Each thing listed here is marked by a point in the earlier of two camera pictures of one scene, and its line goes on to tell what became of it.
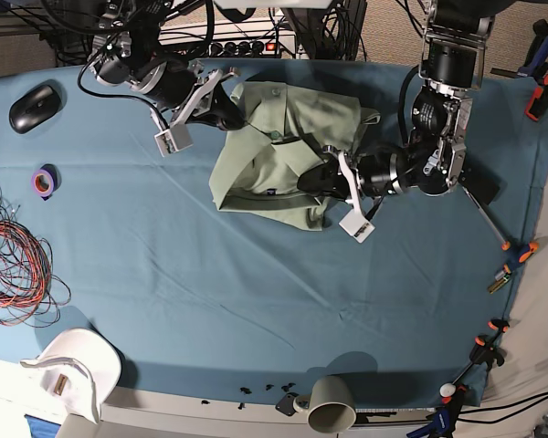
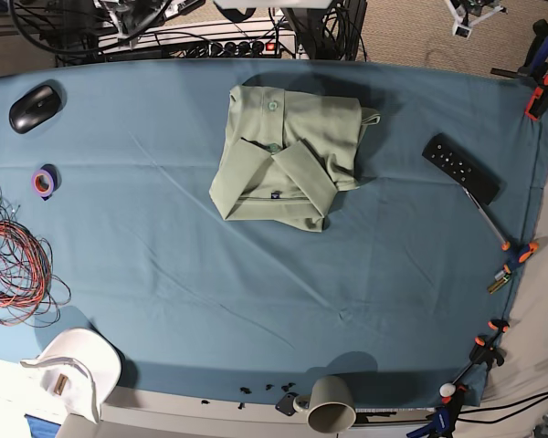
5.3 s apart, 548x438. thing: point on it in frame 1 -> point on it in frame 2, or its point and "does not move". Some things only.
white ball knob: (447, 390) does not move
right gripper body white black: (372, 173) -> (468, 13)
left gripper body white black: (175, 86) -> (132, 17)
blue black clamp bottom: (445, 417) does not move
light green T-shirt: (288, 129) does not move
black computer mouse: (33, 109) does not move
